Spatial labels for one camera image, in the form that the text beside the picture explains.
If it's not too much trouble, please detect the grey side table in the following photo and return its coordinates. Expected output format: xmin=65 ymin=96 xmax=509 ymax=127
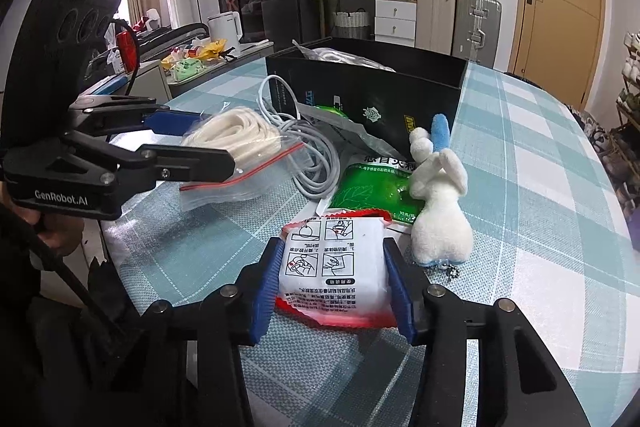
xmin=137 ymin=41 xmax=276 ymax=102

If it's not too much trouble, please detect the beige suitcase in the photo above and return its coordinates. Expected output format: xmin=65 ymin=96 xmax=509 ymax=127
xmin=416 ymin=0 xmax=458 ymax=55

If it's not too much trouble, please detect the black cardboard box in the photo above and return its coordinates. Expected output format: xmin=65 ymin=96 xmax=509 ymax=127
xmin=265 ymin=38 xmax=468 ymax=158

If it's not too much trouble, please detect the zip bag of white rope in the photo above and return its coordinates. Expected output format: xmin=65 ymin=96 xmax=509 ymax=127
xmin=179 ymin=107 xmax=306 ymax=212

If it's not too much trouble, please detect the wooden door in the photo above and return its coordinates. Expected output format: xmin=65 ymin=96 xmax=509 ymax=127
xmin=515 ymin=0 xmax=603 ymax=108

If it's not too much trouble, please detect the white desk with drawers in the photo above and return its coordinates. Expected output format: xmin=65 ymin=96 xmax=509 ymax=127
xmin=307 ymin=0 xmax=418 ymax=48

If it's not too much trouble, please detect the white plush rabbit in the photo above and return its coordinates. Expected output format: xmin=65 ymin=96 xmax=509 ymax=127
xmin=407 ymin=113 xmax=475 ymax=280

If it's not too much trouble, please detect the woven basket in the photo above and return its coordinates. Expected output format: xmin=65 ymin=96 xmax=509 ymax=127
xmin=332 ymin=9 xmax=371 ymax=40

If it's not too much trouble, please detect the green snack packet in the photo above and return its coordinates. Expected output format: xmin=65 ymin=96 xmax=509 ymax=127
xmin=170 ymin=58 xmax=203 ymax=80

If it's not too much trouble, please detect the white red heat pack packet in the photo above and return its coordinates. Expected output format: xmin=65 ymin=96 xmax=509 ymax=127
xmin=275 ymin=214 xmax=401 ymax=330

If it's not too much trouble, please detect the white electric kettle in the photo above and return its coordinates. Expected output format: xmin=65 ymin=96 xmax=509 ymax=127
xmin=207 ymin=12 xmax=241 ymax=45

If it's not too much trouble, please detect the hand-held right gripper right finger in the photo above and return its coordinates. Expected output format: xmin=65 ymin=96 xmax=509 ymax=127
xmin=382 ymin=238 xmax=591 ymax=427

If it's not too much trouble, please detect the person's left hand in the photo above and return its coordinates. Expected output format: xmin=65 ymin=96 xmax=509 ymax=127
xmin=32 ymin=212 xmax=83 ymax=253

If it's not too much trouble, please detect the black chair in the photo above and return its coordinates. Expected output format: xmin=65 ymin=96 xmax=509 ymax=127
xmin=137 ymin=23 xmax=208 ymax=50

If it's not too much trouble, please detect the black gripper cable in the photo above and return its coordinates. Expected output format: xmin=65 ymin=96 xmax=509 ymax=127
xmin=0 ymin=207 xmax=121 ymax=333

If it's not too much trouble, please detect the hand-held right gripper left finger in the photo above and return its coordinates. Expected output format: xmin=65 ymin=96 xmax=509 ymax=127
xmin=140 ymin=237 xmax=287 ymax=427

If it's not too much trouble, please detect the green leaf print packet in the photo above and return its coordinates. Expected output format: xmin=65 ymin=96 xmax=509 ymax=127
xmin=327 ymin=152 xmax=426 ymax=225

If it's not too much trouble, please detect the silver suitcase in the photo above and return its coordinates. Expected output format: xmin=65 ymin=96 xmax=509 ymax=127
xmin=452 ymin=0 xmax=502 ymax=65

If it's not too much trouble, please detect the shoe rack with shoes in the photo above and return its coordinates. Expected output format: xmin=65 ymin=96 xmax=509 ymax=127
xmin=617 ymin=32 xmax=640 ymax=118

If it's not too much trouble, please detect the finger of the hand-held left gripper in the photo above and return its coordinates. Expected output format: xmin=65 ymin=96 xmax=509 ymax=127
xmin=69 ymin=95 xmax=207 ymax=138
xmin=62 ymin=131 xmax=237 ymax=186

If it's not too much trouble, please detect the yellow snack bag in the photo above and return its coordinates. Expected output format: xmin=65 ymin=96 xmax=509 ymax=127
xmin=197 ymin=39 xmax=228 ymax=60

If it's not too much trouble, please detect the white cable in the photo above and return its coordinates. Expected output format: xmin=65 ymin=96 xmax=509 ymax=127
xmin=257 ymin=74 xmax=346 ymax=200

